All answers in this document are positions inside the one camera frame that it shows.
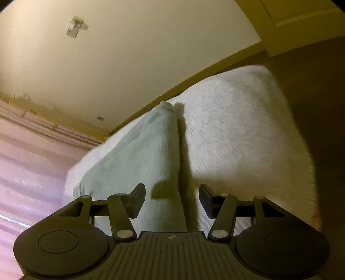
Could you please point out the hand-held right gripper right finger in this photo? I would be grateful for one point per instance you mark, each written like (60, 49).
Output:
(207, 202)

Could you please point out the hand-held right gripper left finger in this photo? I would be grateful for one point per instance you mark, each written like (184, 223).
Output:
(137, 200)

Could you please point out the grey-blue sweater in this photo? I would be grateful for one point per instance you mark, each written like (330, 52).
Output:
(140, 150)

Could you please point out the bed with quilted bedspread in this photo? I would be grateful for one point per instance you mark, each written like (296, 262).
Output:
(242, 134)

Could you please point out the pink curtain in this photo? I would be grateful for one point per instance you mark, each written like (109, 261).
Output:
(32, 167)

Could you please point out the wooden door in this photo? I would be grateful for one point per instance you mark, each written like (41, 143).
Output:
(310, 27)

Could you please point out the small clear wall fixture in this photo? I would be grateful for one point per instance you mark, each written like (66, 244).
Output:
(74, 27)

